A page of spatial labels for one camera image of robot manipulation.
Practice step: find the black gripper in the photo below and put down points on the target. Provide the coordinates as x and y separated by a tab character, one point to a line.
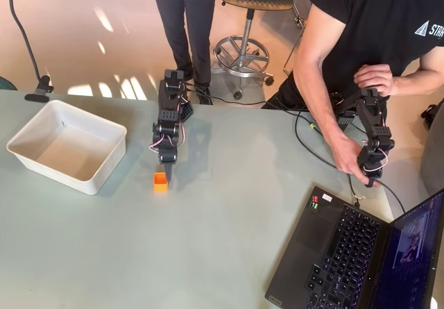
167	157

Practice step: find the orange cube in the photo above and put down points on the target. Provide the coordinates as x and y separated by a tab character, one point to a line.
160	185

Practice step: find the black leader arm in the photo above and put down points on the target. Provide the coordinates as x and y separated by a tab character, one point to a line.
373	121

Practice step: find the bare right forearm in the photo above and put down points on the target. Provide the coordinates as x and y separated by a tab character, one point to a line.
322	114

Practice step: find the bare left forearm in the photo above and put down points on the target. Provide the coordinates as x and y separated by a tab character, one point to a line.
416	80

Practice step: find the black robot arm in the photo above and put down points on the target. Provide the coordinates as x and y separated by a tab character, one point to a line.
170	97

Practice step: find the white plastic bin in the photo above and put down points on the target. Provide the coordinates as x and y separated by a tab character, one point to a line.
69	156

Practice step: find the operator's right hand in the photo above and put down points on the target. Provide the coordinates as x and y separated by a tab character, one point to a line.
348	158

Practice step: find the operator's left hand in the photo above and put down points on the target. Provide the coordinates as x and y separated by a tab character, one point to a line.
376	76

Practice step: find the person in dark trousers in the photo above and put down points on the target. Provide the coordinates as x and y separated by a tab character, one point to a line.
180	27

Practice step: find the black open laptop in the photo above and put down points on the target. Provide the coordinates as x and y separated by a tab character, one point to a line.
312	232

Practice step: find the dark green seat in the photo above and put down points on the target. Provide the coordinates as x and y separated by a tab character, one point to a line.
5	84

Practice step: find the person in black T-shirt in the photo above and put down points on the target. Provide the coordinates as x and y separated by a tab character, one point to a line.
374	10

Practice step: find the grey round seat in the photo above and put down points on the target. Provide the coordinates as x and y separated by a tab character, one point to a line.
433	156

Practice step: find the black bag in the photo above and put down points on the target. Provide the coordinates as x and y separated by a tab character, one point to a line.
430	114

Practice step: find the white round object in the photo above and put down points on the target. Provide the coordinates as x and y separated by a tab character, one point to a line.
437	303

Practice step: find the black gooseneck clamp mount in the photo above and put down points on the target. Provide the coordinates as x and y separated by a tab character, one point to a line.
39	90

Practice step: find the chrome chair frame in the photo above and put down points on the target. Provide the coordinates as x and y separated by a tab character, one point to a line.
299	21

